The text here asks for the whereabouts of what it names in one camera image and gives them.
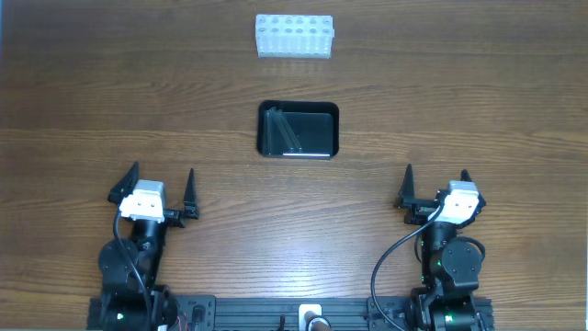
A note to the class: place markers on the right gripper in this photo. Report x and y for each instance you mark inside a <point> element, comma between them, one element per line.
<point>418,211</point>

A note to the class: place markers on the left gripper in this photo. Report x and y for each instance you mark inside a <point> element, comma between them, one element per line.
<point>177,217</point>

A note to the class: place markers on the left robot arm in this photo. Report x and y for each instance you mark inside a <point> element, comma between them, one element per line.
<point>138,257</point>

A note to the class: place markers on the black tray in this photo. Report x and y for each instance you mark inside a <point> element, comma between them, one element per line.
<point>317,131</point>

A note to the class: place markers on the white test tube rack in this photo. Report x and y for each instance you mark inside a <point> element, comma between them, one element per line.
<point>294,43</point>

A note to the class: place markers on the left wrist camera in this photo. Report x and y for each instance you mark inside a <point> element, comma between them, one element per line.
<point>143,202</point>

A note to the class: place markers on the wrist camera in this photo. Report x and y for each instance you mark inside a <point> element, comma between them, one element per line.
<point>459,202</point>
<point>143,202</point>

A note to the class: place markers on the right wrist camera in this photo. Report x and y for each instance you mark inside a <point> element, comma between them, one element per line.
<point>459,202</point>

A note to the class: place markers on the mounting rail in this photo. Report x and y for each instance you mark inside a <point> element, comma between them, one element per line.
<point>257,312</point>

